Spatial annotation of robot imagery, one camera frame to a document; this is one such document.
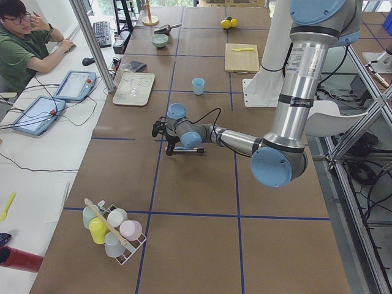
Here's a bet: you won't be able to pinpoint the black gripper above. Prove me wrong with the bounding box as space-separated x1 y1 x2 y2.
165 134 180 156

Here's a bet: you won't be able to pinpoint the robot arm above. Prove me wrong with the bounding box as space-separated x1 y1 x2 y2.
157 1 362 187

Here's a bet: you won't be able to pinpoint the light blue cup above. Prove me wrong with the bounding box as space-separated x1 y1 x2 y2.
192 77 205 96

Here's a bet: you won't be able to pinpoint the white cup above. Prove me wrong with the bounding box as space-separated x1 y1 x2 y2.
107 208 128 228

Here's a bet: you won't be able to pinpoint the pink cup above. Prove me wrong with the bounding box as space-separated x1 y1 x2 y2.
119 220 142 241

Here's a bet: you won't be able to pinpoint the mint green cup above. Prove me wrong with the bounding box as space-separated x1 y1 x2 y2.
82 206 96 230

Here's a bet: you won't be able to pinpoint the yellow cup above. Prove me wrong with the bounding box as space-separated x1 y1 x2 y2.
88 217 109 244

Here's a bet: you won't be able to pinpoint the grey cup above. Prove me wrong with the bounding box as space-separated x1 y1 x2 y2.
104 232 125 258

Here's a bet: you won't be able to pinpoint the cream bear tray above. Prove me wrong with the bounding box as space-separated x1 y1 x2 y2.
112 72 155 107

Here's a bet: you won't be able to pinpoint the grey folded cloth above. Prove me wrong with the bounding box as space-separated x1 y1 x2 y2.
129 61 146 72

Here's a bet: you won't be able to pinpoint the clear wine glass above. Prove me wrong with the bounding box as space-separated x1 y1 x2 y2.
120 64 137 96

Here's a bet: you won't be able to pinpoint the green bowl of ice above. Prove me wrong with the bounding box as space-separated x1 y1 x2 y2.
150 34 169 48

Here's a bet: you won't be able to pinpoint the upper blue teach pendant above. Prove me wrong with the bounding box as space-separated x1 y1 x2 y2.
53 70 97 101

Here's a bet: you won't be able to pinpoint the blue teach pendant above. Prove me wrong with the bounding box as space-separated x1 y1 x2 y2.
53 70 97 101
11 96 66 136

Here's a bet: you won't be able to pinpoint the bamboo cutting board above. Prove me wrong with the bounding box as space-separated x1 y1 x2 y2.
225 43 260 73

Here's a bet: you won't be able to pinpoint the metal ice scoop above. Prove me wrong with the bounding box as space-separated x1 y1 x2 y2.
154 23 182 35

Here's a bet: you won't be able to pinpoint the black computer mouse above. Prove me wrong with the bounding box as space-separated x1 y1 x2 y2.
81 58 95 66

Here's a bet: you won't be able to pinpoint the yellow plastic knife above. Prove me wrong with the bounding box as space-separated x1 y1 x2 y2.
230 47 255 52

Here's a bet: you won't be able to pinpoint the wooden mug tree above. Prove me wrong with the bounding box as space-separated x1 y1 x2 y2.
142 0 159 26

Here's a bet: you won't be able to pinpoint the whole yellow lemons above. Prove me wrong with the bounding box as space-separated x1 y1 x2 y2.
220 17 238 29

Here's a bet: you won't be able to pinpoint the black keyboard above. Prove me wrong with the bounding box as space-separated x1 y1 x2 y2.
92 21 111 48

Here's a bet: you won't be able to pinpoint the lower blue teach pendant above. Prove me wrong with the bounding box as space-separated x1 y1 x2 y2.
11 96 66 136

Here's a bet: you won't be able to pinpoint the white chair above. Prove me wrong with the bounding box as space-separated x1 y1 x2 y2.
304 100 368 137

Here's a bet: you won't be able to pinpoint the person in green shirt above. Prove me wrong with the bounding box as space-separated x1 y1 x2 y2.
1 1 76 94

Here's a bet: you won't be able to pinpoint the yellow spatula on desk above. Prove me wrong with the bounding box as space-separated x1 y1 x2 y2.
0 192 17 222

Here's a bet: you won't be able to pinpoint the red cylinder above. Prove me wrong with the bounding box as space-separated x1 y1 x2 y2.
1 246 43 273

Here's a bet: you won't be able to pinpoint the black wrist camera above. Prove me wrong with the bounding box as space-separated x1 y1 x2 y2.
151 120 167 138

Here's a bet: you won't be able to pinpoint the white wire cup rack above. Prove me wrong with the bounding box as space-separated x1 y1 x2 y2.
97 200 146 265

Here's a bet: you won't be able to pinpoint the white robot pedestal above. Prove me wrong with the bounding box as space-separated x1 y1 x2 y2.
243 0 292 107

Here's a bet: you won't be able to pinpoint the aluminium frame post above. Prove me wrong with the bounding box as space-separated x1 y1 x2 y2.
69 0 115 93

